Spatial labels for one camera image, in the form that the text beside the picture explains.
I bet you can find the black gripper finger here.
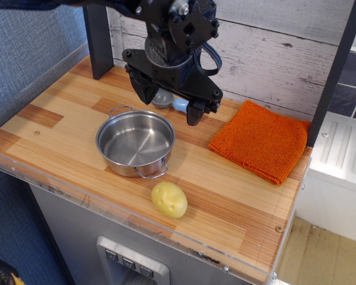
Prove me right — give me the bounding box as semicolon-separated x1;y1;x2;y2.
129;71;159;105
186;99;207;126

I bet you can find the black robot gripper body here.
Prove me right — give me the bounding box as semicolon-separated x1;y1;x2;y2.
122;20;223;109

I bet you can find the yellow toy potato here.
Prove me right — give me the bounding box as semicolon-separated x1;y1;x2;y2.
151;182;188;219

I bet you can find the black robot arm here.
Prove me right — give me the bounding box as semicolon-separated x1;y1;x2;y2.
96;1;223;126

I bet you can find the stainless steel pot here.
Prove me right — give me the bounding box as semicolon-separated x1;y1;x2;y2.
96;106;176;179

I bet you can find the blue grey toy scoop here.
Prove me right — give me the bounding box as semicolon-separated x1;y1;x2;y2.
152;89;189;113

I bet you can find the orange knitted cloth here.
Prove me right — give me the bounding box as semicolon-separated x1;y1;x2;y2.
208;100;311;185

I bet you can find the clear acrylic edge guard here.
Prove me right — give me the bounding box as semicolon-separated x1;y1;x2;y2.
0;142;311;284

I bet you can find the white ribbed cabinet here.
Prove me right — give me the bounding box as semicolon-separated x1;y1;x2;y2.
295;112;356;241

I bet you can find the silver dispenser button panel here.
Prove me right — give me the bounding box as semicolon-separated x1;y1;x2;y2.
97;236;170;284

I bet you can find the yellow black object on floor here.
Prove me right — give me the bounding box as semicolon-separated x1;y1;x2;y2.
0;268;25;285

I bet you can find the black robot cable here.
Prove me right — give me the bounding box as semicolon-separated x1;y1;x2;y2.
195;41;224;77

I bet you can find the left dark grey post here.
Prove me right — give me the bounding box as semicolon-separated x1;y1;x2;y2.
83;4;114;80

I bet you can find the dark grey post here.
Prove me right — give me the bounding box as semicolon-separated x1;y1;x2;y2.
306;1;356;147
83;4;114;80

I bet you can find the right dark grey post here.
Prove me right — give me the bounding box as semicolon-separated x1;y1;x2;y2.
306;1;356;147

